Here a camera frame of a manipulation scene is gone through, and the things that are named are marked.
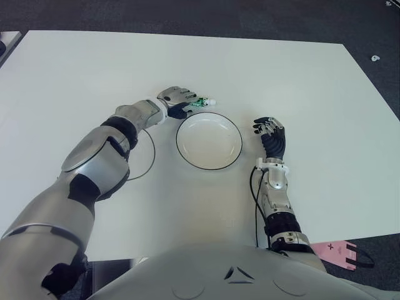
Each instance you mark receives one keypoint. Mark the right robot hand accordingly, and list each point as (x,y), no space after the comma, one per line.
(275,140)

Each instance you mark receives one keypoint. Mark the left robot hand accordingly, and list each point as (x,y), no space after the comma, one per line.
(175,95)

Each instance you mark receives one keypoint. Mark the green toothpaste tube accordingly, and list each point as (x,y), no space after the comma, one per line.
(201,102)

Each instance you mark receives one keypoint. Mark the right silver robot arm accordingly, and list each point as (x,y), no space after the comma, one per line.
(276,200)

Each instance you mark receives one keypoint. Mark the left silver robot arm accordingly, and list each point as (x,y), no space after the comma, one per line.
(90,156)

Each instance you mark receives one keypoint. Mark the white plate black rim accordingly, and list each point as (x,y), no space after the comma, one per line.
(209,143)

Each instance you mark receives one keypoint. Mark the pink paper bag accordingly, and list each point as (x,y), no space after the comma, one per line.
(331,250)

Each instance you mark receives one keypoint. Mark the grey robot torso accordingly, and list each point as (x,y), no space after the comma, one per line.
(237,275)

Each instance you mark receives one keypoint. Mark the white neighbouring table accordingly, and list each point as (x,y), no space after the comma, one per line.
(11,43)

